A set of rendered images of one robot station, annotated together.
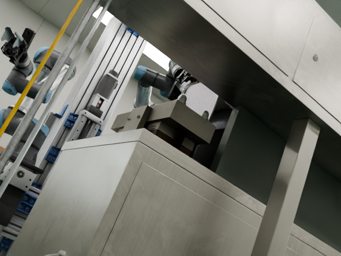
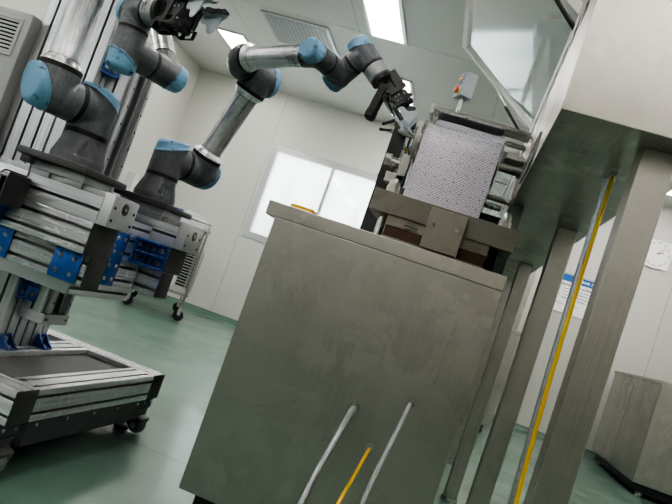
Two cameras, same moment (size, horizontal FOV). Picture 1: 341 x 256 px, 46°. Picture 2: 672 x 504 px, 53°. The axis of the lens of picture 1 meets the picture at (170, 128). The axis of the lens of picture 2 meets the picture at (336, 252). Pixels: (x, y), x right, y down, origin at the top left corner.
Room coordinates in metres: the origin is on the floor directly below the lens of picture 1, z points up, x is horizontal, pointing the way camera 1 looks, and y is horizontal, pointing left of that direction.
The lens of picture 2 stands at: (0.32, 1.65, 0.71)
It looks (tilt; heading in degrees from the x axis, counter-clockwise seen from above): 4 degrees up; 309
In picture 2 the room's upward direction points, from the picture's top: 19 degrees clockwise
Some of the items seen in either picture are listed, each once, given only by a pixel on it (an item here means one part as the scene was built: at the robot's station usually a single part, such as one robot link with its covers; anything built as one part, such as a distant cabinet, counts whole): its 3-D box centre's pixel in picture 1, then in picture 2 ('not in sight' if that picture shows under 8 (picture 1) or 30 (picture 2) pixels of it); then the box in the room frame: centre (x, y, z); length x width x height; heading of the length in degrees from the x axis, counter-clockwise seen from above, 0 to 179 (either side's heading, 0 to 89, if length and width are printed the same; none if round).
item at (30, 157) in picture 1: (24, 152); (81, 149); (2.12, 0.65, 0.87); 0.15 x 0.15 x 0.10
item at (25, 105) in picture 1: (31, 90); (80, 19); (2.12, 0.78, 1.19); 0.15 x 0.12 x 0.55; 90
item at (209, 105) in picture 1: (188, 125); (442, 201); (1.36, -0.06, 1.08); 0.23 x 0.01 x 0.18; 28
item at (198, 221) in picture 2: not in sight; (170, 259); (5.64, -2.59, 0.51); 0.91 x 0.58 x 1.02; 142
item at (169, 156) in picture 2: not in sight; (170, 157); (2.34, 0.19, 0.98); 0.13 x 0.12 x 0.14; 89
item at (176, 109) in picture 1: (158, 127); (442, 223); (1.28, 0.04, 1.00); 0.40 x 0.16 x 0.06; 28
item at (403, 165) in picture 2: not in sight; (386, 199); (1.56, -0.06, 1.05); 0.06 x 0.05 x 0.31; 28
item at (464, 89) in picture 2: not in sight; (464, 86); (1.73, -0.55, 1.66); 0.07 x 0.07 x 0.10; 54
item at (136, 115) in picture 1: (134, 122); (443, 232); (1.22, 0.11, 0.96); 0.10 x 0.03 x 0.11; 28
